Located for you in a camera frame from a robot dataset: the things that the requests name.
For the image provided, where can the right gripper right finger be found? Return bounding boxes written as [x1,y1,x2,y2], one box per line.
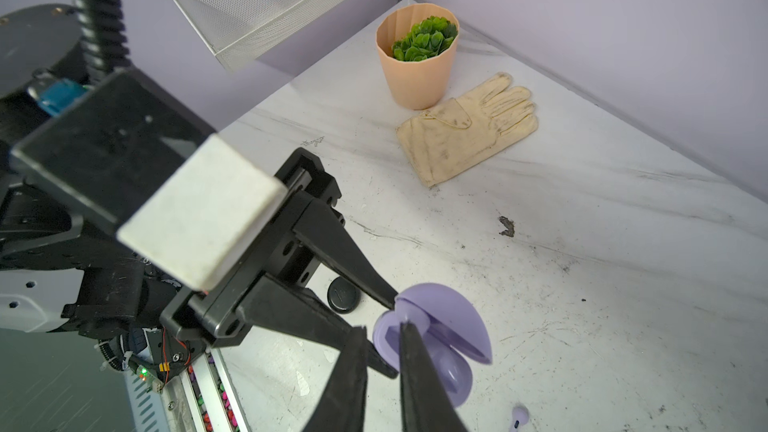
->
[399,322,467,432]

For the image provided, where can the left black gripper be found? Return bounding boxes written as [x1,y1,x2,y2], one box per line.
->
[160,148,398,351]

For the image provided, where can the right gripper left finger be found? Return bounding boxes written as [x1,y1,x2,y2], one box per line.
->
[303,327,368,432]

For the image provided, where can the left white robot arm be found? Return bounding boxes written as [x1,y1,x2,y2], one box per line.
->
[1,0,396,380]

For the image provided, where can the purple earbud right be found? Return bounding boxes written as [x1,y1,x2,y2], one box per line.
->
[510,404,530,432]

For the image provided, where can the beige work glove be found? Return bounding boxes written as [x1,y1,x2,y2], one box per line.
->
[396,72,539,188]

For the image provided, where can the peach pot with succulent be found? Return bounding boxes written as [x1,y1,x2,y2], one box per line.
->
[375,3,460,110]

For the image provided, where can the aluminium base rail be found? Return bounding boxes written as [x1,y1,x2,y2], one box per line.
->
[119,335,253,432]

